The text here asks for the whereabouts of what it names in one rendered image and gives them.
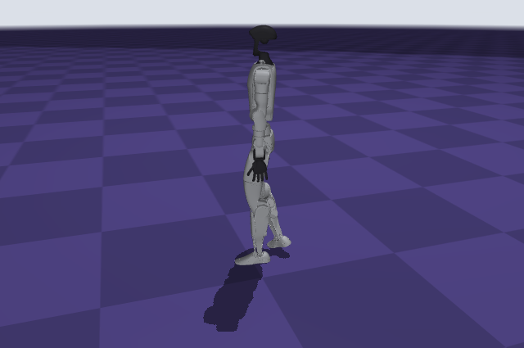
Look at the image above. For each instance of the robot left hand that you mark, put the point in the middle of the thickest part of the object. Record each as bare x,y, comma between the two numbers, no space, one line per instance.
259,167

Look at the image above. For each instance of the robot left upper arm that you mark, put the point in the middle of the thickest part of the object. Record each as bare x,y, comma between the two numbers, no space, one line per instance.
261,82

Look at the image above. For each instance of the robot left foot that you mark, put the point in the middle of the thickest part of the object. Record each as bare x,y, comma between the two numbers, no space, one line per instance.
250,259

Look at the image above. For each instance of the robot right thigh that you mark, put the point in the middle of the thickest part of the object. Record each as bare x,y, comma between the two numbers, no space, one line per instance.
265,188

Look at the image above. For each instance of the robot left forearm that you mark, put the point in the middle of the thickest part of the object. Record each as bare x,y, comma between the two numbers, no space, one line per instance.
259,128

